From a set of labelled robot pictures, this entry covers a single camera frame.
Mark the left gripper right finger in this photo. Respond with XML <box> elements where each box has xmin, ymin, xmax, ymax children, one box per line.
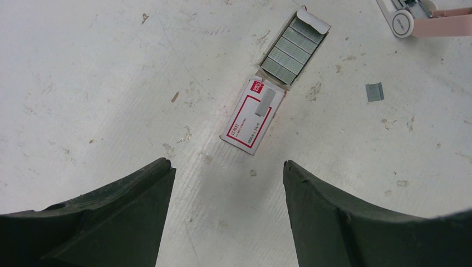
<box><xmin>283</xmin><ymin>160</ymin><xmax>471</xmax><ymax>266</ymax></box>

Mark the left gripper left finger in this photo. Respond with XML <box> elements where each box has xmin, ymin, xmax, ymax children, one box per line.
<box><xmin>1</xmin><ymin>158</ymin><xmax>176</xmax><ymax>266</ymax></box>

